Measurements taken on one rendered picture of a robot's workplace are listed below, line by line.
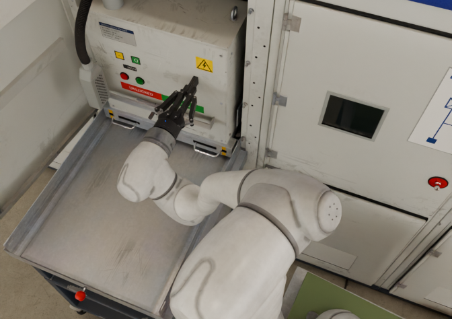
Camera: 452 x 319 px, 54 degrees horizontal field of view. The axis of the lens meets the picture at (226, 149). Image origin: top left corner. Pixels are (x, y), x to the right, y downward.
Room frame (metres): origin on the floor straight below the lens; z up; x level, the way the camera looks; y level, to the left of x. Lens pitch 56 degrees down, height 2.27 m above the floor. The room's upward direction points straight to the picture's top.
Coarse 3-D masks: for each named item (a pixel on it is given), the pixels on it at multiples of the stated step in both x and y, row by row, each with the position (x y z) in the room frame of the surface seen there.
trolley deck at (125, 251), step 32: (96, 160) 0.92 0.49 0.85; (192, 160) 0.93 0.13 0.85; (64, 192) 0.78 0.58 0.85; (96, 192) 0.79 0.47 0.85; (64, 224) 0.66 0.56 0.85; (96, 224) 0.66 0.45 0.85; (128, 224) 0.66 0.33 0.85; (160, 224) 0.66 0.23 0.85; (32, 256) 0.54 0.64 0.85; (64, 256) 0.54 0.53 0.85; (96, 256) 0.55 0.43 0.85; (128, 256) 0.55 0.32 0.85; (160, 256) 0.55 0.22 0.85; (96, 288) 0.44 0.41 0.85; (128, 288) 0.44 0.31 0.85; (160, 288) 0.44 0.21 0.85
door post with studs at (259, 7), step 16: (256, 0) 0.98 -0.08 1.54; (272, 0) 0.96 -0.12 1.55; (256, 16) 0.97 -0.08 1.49; (256, 32) 0.97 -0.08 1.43; (256, 48) 0.97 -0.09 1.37; (256, 64) 0.97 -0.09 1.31; (256, 80) 0.97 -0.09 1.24; (256, 96) 0.97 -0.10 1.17; (256, 112) 0.97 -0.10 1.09; (256, 128) 0.96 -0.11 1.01; (256, 144) 0.96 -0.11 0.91
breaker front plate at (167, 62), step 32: (96, 32) 1.11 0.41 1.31; (160, 32) 1.02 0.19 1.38; (128, 64) 1.07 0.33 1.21; (160, 64) 1.03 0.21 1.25; (192, 64) 0.99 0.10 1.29; (224, 64) 0.95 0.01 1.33; (128, 96) 1.09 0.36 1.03; (224, 96) 0.95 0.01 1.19; (192, 128) 1.00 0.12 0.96; (224, 128) 0.95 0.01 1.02
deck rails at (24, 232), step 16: (96, 128) 1.06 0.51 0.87; (80, 144) 0.97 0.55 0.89; (96, 144) 1.00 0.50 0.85; (64, 160) 0.88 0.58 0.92; (80, 160) 0.92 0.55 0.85; (224, 160) 0.93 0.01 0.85; (64, 176) 0.85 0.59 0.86; (48, 192) 0.77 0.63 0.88; (32, 208) 0.69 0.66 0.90; (48, 208) 0.72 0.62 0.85; (32, 224) 0.66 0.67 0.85; (16, 240) 0.59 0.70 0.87; (192, 240) 0.58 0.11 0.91; (176, 272) 0.47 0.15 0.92; (160, 304) 0.39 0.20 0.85
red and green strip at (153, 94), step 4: (124, 84) 1.09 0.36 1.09; (128, 84) 1.08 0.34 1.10; (124, 88) 1.09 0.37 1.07; (128, 88) 1.08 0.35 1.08; (132, 88) 1.08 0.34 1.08; (136, 88) 1.07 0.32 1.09; (140, 88) 1.06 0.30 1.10; (140, 92) 1.07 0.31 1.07; (144, 92) 1.06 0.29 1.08; (148, 92) 1.05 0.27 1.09; (152, 92) 1.05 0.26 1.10; (156, 92) 1.04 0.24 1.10; (152, 96) 1.05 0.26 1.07; (156, 96) 1.04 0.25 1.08; (160, 96) 1.04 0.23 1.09; (164, 96) 1.03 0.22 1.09; (168, 96) 1.03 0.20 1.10; (164, 100) 1.03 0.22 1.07; (180, 104) 1.01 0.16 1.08; (188, 108) 1.00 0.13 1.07; (196, 108) 0.99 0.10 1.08; (200, 108) 0.98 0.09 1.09
